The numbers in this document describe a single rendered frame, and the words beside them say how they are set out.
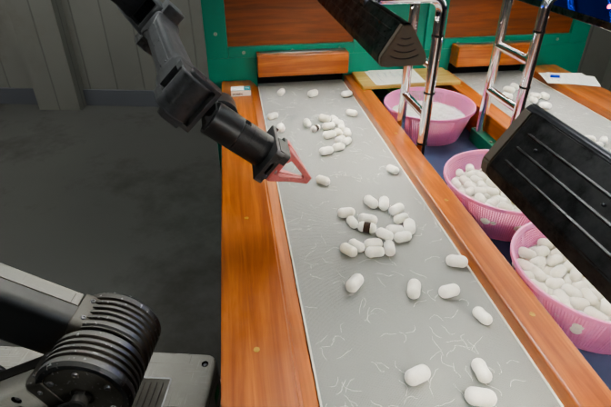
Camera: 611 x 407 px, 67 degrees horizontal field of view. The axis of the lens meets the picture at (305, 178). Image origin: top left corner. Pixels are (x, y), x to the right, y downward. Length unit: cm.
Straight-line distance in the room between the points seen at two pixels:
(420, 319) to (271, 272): 24
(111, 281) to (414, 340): 148
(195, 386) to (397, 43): 74
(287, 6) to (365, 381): 119
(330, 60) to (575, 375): 114
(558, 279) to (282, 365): 48
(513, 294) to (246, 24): 114
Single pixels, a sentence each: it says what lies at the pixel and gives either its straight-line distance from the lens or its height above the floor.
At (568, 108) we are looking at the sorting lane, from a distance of 162.
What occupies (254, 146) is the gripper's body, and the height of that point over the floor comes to 95.
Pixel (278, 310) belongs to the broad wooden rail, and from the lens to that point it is 70.
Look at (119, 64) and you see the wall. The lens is 355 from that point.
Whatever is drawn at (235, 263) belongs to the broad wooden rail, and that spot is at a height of 77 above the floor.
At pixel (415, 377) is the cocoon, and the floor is 76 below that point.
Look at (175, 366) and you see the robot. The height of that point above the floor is 47.
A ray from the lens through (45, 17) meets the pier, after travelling 355.
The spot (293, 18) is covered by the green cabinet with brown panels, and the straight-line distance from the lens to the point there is 157.
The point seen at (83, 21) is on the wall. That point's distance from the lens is 356.
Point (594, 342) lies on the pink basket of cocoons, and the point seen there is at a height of 71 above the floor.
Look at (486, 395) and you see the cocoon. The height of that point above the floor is 76.
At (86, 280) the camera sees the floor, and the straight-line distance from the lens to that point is 204.
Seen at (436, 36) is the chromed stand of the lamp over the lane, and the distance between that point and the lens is 107.
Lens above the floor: 128
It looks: 31 degrees down
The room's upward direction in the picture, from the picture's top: straight up
